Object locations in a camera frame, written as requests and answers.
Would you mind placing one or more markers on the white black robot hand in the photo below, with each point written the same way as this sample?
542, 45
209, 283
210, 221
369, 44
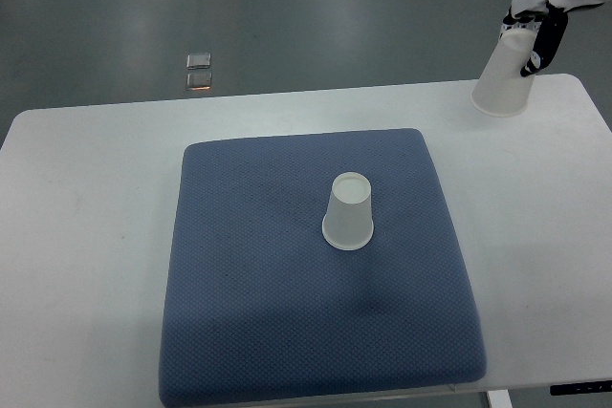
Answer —
548, 19

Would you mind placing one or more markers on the black table control panel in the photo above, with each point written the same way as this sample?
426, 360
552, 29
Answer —
582, 388

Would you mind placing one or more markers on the white paper cup carried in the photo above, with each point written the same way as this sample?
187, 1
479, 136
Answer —
501, 91

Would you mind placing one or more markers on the lower metal floor plate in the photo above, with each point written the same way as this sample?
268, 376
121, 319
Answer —
199, 81

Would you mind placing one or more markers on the blue quilted cushion mat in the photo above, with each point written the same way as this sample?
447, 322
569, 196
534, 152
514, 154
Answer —
259, 306

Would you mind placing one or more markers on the upper metal floor plate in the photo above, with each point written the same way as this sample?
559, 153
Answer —
198, 61

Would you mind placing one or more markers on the metal floor plate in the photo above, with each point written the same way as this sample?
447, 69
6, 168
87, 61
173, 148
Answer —
198, 61
199, 81

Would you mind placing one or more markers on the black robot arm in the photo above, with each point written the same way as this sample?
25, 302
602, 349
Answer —
548, 19

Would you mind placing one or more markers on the white paper cup on mat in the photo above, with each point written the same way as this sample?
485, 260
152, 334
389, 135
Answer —
348, 222

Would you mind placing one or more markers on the white table leg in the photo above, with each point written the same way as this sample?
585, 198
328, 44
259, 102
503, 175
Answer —
499, 399

